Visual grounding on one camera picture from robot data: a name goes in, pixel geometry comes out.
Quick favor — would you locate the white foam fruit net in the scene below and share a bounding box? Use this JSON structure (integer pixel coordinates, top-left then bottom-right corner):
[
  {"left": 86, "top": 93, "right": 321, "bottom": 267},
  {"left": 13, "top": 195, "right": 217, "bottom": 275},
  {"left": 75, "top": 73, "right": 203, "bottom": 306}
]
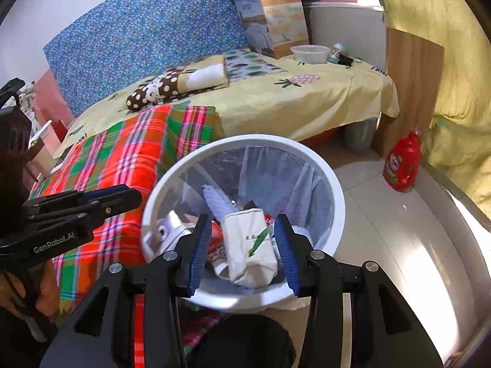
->
[{"left": 202, "top": 185, "right": 235, "bottom": 221}]

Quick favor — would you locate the blue floral headboard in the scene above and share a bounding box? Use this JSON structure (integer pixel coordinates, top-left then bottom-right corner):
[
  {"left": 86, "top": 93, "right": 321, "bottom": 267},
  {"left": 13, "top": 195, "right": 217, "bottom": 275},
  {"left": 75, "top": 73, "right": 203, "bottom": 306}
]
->
[{"left": 43, "top": 0, "right": 269, "bottom": 117}]

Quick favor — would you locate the red detergent bottle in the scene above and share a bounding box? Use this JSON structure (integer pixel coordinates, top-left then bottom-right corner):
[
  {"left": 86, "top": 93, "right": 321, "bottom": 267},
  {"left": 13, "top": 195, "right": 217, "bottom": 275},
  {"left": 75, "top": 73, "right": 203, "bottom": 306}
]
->
[{"left": 383, "top": 129, "right": 422, "bottom": 193}]

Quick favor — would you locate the cream paper cup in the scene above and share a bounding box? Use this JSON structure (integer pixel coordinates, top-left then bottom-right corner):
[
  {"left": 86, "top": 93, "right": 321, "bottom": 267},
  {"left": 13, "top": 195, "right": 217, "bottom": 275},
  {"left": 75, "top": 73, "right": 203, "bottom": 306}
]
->
[{"left": 210, "top": 208, "right": 279, "bottom": 288}]

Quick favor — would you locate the red green plaid blanket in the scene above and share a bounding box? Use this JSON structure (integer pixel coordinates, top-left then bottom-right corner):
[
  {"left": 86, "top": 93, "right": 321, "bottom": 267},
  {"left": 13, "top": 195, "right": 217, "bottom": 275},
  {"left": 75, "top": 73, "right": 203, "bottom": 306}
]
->
[{"left": 29, "top": 103, "right": 225, "bottom": 357}]

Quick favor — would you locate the black face mask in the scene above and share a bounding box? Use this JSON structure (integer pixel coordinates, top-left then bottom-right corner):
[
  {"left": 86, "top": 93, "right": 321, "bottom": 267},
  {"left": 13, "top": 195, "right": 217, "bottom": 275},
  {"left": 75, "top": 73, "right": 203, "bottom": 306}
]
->
[{"left": 338, "top": 54, "right": 363, "bottom": 70}]

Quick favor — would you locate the white plastic bowl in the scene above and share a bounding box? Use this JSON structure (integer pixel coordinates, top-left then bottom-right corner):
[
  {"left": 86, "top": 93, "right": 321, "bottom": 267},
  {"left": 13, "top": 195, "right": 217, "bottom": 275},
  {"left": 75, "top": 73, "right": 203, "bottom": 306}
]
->
[{"left": 290, "top": 44, "right": 331, "bottom": 65}]

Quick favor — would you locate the white cabinet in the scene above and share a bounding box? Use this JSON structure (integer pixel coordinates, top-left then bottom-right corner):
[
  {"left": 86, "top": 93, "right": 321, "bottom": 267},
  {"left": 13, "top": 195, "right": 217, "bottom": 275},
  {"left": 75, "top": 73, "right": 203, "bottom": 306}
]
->
[{"left": 303, "top": 2, "right": 387, "bottom": 70}]

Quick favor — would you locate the wooden board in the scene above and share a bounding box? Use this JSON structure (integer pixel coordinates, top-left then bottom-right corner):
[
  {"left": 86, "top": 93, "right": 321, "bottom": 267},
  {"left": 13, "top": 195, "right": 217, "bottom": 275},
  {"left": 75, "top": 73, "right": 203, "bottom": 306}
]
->
[{"left": 374, "top": 27, "right": 446, "bottom": 162}]

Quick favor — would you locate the white round bin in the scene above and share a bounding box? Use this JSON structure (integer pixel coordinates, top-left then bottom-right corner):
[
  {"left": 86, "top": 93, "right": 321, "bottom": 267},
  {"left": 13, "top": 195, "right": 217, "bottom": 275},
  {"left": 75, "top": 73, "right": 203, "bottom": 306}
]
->
[{"left": 141, "top": 134, "right": 345, "bottom": 312}]

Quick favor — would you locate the person's left hand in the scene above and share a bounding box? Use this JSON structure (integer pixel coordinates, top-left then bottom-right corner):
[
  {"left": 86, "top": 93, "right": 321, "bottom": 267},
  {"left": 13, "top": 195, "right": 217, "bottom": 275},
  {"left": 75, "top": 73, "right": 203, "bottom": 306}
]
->
[{"left": 0, "top": 264, "right": 60, "bottom": 319}]

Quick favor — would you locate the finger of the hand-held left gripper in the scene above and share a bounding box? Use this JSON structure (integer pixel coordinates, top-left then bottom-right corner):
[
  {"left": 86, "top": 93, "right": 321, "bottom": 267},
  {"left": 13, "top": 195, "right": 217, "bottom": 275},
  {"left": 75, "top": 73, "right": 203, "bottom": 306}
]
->
[
  {"left": 23, "top": 189, "right": 118, "bottom": 211},
  {"left": 27, "top": 185, "right": 142, "bottom": 231}
]

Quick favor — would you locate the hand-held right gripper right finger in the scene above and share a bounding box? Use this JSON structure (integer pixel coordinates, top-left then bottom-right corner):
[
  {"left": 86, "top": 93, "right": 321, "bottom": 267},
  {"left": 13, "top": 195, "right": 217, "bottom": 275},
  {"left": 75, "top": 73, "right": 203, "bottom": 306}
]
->
[{"left": 273, "top": 213, "right": 446, "bottom": 368}]

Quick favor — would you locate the yellow curtain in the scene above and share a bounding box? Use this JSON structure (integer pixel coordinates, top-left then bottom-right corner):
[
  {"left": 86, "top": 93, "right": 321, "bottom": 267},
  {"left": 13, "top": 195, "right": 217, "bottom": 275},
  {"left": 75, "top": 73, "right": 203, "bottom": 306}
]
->
[{"left": 368, "top": 0, "right": 491, "bottom": 234}]

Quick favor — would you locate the brown polka-dot patchwork pillow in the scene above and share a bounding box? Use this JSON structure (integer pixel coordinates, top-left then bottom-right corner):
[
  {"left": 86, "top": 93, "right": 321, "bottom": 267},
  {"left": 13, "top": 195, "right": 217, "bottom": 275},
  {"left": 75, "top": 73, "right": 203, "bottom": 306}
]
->
[{"left": 126, "top": 54, "right": 230, "bottom": 113}]

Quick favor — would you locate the clear plastic bin liner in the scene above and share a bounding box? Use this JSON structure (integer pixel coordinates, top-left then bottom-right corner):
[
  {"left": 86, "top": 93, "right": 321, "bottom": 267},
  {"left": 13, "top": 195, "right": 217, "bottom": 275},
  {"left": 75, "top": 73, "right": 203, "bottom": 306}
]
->
[{"left": 153, "top": 146, "right": 338, "bottom": 311}]

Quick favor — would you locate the grey round container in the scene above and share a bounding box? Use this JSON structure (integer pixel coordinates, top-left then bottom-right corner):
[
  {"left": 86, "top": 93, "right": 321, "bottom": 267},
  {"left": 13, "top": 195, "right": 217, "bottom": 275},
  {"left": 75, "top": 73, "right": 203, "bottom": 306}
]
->
[{"left": 343, "top": 119, "right": 378, "bottom": 156}]

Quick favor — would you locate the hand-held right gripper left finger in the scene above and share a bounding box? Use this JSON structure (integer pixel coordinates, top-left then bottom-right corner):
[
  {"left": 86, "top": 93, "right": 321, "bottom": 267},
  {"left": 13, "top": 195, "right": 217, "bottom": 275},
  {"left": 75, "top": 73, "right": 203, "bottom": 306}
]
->
[{"left": 50, "top": 213, "right": 213, "bottom": 368}]

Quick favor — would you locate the yellow pineapple print bed sheet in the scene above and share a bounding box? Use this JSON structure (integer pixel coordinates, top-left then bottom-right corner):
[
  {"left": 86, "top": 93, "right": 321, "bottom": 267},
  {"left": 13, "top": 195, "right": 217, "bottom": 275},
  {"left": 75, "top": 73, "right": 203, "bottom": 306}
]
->
[{"left": 54, "top": 48, "right": 400, "bottom": 158}]

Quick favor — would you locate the leaf print pillow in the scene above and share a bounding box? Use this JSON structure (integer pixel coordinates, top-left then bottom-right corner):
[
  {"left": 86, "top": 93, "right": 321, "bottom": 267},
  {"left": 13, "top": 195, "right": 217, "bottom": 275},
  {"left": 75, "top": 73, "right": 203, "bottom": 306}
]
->
[{"left": 222, "top": 48, "right": 286, "bottom": 83}]

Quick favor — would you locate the small green-capped bottle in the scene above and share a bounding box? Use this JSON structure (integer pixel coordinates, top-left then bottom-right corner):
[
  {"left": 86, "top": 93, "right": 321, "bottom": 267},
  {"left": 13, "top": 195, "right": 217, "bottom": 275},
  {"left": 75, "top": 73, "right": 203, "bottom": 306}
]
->
[{"left": 327, "top": 43, "right": 346, "bottom": 64}]

